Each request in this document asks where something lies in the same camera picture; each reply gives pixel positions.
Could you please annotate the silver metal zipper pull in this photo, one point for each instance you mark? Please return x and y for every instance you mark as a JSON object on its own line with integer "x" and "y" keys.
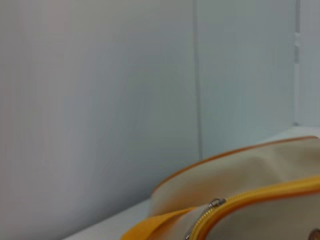
{"x": 216, "y": 202}

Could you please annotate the beige food bag yellow trim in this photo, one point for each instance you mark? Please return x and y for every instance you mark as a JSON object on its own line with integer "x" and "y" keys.
{"x": 237, "y": 170}

